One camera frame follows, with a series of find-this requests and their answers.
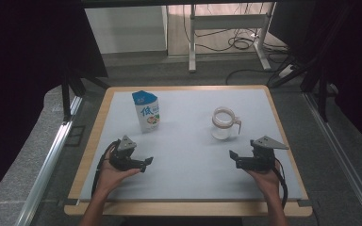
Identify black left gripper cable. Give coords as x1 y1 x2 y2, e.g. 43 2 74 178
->
90 139 121 198

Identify dark curtain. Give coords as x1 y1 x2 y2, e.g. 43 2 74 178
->
268 0 362 156
0 0 108 206

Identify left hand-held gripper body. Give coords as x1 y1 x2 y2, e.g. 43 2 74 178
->
107 135 141 172

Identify white power strip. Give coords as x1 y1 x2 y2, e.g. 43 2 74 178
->
277 63 297 79

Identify person's left hand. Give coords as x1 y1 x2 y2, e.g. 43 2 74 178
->
95 159 141 197

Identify person's right hand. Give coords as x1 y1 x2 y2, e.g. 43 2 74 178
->
244 159 281 199

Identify black metal stand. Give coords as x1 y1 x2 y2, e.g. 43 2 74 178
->
60 65 109 122
269 46 332 123

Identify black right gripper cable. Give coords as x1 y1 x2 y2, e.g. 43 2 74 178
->
273 158 289 210

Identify metal floor rail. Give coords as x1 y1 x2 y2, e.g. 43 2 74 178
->
13 95 83 226
303 91 362 226

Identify white panel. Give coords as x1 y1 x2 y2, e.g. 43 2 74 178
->
84 5 168 55

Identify black floor cables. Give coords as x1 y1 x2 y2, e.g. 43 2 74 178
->
182 3 291 87

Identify white and blue salt pouch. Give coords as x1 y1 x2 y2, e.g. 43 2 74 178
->
131 89 161 135

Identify white metal desk frame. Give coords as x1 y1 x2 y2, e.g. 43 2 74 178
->
188 2 276 74

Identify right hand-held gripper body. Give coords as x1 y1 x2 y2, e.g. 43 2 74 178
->
246 135 290 173

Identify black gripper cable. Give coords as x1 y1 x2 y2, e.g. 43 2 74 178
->
90 139 121 198
273 158 289 210

